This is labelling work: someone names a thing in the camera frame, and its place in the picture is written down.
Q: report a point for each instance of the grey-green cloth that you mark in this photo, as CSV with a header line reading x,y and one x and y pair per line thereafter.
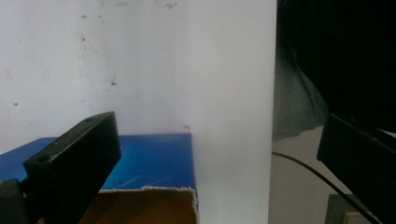
x,y
295,105

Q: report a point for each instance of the blue cardboard box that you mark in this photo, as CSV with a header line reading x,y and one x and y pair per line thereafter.
x,y
149,168

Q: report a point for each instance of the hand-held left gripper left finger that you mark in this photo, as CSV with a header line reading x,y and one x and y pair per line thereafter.
x,y
71,161

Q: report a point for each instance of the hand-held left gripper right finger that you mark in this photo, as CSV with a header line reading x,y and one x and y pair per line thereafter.
x,y
361,161

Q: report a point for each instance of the dark curtain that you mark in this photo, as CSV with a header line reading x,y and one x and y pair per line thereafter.
x,y
345,56

